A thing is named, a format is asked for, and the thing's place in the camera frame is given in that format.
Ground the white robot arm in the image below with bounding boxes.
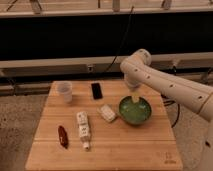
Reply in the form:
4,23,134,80
120,49,213,171

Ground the black smartphone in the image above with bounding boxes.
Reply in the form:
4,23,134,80
91,83,103,100

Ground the yellow stick end effector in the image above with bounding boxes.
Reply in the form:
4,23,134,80
131,91,140,103

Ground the green bowl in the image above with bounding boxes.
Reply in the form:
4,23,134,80
119,96,152,126

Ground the white remote controller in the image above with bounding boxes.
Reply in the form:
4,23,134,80
77,111,91,150

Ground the clear plastic cup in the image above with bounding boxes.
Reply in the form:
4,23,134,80
56,81,72,103

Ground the wooden cutting board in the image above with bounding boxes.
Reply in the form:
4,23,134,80
26,80,183,171

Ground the dark red chili pepper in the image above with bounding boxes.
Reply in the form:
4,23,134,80
58,126,68,148

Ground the black cable on floor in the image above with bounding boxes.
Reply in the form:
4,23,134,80
161,94,181,128

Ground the black hanging cable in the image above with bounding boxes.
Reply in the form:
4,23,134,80
101,5,135,74

